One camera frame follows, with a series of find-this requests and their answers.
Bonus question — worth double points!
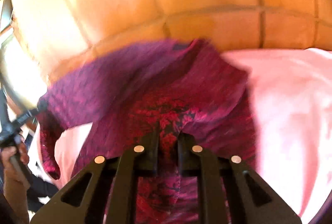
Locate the maroon floral patterned garment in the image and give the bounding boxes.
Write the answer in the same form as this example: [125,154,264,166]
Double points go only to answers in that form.
[38,39,257,223]

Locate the person's left hand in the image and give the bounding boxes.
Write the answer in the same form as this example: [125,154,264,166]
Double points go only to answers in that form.
[1,135,30,184]

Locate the pink bed sheet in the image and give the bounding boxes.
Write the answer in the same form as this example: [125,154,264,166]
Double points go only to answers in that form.
[27,47,332,224]

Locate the wooden panelled wardrobe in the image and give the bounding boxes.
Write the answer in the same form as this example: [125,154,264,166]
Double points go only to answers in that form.
[8,0,332,85]

